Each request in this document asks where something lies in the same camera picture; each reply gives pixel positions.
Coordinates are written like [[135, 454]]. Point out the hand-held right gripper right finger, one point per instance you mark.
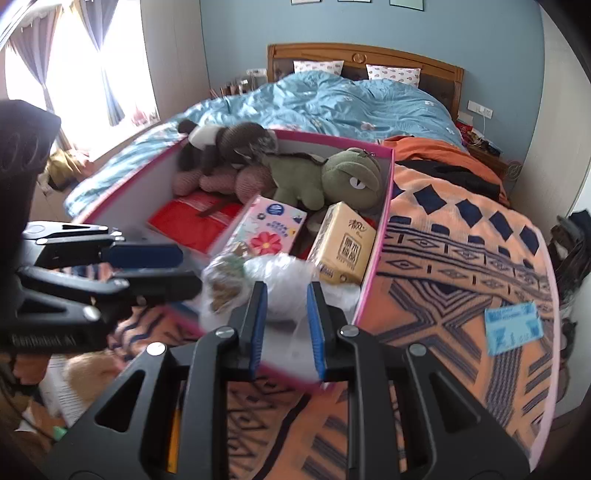
[[317, 327]]

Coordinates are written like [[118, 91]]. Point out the white wall outlet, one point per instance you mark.
[[480, 108]]

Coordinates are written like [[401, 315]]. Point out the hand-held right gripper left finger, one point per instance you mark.
[[257, 323]]

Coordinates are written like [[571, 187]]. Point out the clear plastic bag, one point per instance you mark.
[[281, 281]]

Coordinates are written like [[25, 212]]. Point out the white patterned pillow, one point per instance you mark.
[[392, 74], [318, 68]]

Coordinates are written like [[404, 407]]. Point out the pink knitted plush toy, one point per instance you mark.
[[251, 182]]

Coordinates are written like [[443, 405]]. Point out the wooden nightstand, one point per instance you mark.
[[494, 161]]

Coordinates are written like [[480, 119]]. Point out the floral tissue pack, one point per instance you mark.
[[268, 230]]

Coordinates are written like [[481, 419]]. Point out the brown plush toy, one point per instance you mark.
[[240, 138]]

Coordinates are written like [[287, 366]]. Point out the bright window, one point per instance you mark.
[[134, 69]]

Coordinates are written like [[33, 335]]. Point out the white printed paper sheet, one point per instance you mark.
[[55, 392]]

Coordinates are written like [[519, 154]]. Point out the pink storage box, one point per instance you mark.
[[138, 194]]

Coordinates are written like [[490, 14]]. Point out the gold tissue pack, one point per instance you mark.
[[344, 244]]

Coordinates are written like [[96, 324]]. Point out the orange cloth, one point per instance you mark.
[[438, 150]]

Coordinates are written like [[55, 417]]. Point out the blue grey curtain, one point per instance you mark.
[[104, 55], [32, 64]]

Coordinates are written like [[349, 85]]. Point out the black clothes pile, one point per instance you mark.
[[572, 249]]

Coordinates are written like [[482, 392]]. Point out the blue label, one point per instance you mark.
[[512, 327]]

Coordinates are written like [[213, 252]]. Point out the green frog plush toy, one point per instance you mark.
[[351, 177]]

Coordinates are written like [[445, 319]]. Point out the bedside toiletry bottles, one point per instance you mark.
[[240, 85]]

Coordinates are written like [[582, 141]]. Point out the blue duvet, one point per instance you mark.
[[332, 101]]

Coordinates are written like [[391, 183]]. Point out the black cloth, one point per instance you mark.
[[461, 177]]

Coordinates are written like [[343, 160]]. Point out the wooden headboard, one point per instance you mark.
[[323, 50]]

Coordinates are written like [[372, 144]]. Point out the beige plush bear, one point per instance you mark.
[[87, 374]]

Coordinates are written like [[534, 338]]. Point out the red cloth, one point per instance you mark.
[[184, 217]]

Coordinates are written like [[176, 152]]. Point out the yellow cloth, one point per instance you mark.
[[67, 168]]

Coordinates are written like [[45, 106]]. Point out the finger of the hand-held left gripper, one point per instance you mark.
[[143, 256], [157, 286]]

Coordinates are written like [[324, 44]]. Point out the orange patterned blanket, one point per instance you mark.
[[438, 286]]

